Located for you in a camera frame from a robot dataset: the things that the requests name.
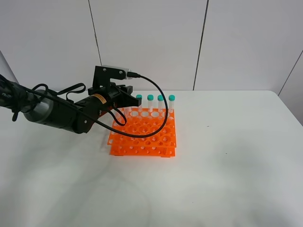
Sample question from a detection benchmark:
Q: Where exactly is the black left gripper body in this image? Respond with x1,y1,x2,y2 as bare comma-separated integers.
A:
75,82,122,120

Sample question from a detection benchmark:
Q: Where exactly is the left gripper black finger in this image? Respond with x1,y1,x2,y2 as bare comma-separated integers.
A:
118,85,133,95
116,93,139,108

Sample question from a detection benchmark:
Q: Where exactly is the test tube teal cap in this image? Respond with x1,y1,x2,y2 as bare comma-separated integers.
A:
115,110,121,123

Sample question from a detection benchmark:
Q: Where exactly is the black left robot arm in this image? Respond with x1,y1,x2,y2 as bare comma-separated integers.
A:
0,76,142,134

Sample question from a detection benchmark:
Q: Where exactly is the row tube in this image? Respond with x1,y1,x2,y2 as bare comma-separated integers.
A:
136,95,142,112
125,107,132,118
147,95,154,113
169,95,175,113
157,95,164,113

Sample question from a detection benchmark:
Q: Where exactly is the orange plastic test tube rack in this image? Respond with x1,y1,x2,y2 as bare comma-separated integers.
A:
107,107,177,157

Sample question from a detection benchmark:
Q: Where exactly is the back row tube rightmost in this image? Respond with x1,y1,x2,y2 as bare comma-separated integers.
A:
169,95,175,113

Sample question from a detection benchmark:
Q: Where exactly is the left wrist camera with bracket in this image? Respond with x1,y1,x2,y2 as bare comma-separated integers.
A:
92,66,131,92

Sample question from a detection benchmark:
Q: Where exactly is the black left camera cable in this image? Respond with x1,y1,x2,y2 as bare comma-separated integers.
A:
14,71,171,138

